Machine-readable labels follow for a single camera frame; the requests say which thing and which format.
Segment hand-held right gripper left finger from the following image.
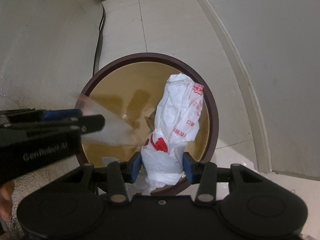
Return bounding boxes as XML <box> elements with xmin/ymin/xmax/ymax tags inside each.
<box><xmin>49</xmin><ymin>152</ymin><xmax>143</xmax><ymax>205</ymax></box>

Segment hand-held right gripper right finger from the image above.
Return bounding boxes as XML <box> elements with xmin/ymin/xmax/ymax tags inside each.
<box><xmin>182</xmin><ymin>152</ymin><xmax>273</xmax><ymax>203</ymax></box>

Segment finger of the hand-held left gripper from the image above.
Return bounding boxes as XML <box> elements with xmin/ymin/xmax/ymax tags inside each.
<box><xmin>0</xmin><ymin>108</ymin><xmax>82</xmax><ymax>125</ymax></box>
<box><xmin>25</xmin><ymin>114</ymin><xmax>105</xmax><ymax>137</ymax></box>

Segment clear plastic wrapper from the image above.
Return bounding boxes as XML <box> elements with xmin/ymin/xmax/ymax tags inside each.
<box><xmin>76</xmin><ymin>94</ymin><xmax>137</xmax><ymax>147</ymax></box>

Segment white plastic bag red print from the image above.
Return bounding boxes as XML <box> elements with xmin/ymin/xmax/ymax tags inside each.
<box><xmin>134</xmin><ymin>73</ymin><xmax>205</xmax><ymax>196</ymax></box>

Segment tan trash bin brown rim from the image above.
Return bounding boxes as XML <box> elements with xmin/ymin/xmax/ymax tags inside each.
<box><xmin>78</xmin><ymin>52</ymin><xmax>220</xmax><ymax>196</ymax></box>

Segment person's left hand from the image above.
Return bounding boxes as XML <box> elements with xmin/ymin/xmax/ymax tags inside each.
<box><xmin>0</xmin><ymin>181</ymin><xmax>13</xmax><ymax>223</ymax></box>

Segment white baseboard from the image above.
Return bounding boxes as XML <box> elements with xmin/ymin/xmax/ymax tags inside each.
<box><xmin>186</xmin><ymin>0</ymin><xmax>273</xmax><ymax>174</ymax></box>

